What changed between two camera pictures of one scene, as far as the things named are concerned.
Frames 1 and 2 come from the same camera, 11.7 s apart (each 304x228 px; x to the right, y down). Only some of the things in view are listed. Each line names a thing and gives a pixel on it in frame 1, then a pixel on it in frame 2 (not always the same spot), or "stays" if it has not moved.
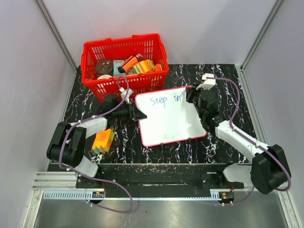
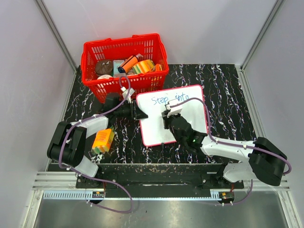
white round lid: (104, 76) stays
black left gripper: (134, 113) stays
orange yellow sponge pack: (103, 140) stays
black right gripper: (190, 92) → (166, 119)
